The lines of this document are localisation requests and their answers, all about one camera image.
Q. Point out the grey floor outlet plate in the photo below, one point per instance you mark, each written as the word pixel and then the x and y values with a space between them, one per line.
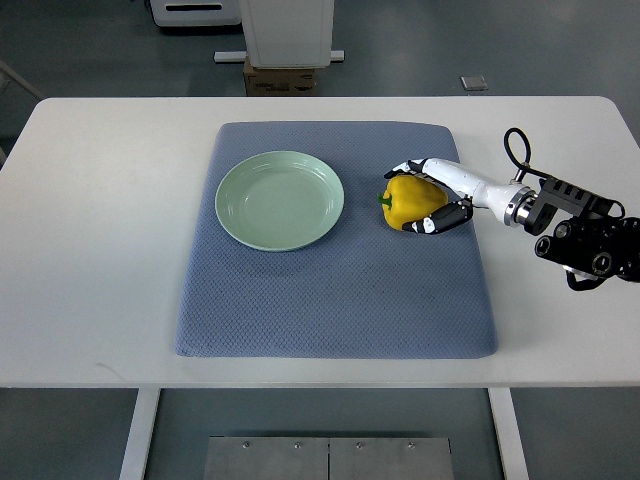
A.
pixel 474 83

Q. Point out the light green plate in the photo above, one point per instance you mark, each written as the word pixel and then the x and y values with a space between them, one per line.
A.
pixel 279 201

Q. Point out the right white table leg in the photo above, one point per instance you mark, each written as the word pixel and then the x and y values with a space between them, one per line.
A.
pixel 508 435

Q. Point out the white cabinet with slot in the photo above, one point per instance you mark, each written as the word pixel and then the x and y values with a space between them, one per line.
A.
pixel 200 13

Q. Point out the blue quilted mat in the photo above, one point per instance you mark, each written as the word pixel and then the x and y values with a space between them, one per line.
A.
pixel 362 291

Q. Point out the yellow bell pepper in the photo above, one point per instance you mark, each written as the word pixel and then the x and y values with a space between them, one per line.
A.
pixel 408 199

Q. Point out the left white table leg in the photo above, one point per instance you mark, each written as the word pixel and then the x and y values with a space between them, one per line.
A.
pixel 140 434

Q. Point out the white table leg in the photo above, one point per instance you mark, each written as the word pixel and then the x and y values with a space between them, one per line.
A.
pixel 140 434
pixel 508 435

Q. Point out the grey metal bar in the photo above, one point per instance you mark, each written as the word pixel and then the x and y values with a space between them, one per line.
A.
pixel 9 74

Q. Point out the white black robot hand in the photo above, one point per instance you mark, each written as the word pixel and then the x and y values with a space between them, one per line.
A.
pixel 466 191

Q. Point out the brown cardboard box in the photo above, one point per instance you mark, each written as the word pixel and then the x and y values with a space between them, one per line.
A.
pixel 279 82

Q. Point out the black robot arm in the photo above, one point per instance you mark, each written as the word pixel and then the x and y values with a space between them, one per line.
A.
pixel 590 236

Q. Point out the white machine column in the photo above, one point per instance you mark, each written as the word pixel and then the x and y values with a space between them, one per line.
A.
pixel 280 34

